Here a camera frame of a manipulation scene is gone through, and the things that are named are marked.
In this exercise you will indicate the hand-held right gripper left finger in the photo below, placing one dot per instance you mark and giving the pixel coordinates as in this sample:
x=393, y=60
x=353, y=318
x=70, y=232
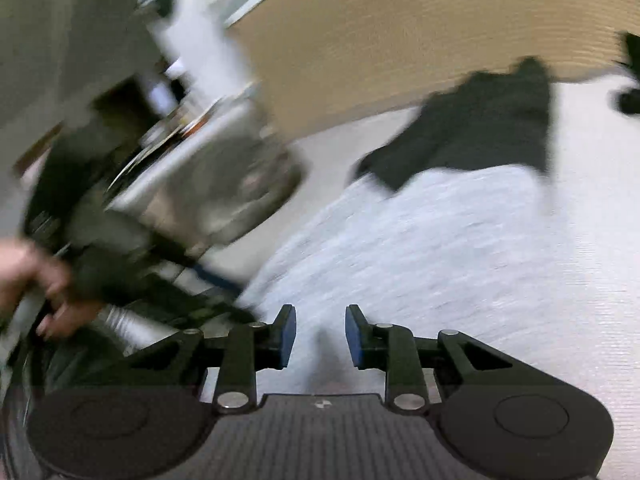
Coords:
x=287, y=335

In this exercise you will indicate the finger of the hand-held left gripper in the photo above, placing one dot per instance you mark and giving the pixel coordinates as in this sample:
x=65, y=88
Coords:
x=215, y=277
x=225, y=310

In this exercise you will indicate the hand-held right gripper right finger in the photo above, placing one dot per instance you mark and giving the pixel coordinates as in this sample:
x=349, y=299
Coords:
x=354, y=335

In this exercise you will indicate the light grey fleece garment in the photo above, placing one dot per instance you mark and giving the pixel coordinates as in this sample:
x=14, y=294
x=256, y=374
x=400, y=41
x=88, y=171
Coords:
x=400, y=260

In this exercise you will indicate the black fuzzy sweater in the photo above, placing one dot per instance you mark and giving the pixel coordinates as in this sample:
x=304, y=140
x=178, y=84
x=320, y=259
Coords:
x=475, y=130

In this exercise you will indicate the person's left hand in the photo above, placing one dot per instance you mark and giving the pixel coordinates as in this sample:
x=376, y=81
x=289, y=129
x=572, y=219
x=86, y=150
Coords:
x=30, y=265

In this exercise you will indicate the grey textured sofa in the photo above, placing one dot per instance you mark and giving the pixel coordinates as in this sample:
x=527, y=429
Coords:
x=600, y=260

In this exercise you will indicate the woven beige cushion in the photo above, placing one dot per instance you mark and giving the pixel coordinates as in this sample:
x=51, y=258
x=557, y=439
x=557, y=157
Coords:
x=400, y=35

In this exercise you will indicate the black white-striped garment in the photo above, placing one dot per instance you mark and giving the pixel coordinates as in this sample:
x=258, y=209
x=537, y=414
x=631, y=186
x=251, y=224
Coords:
x=631, y=102

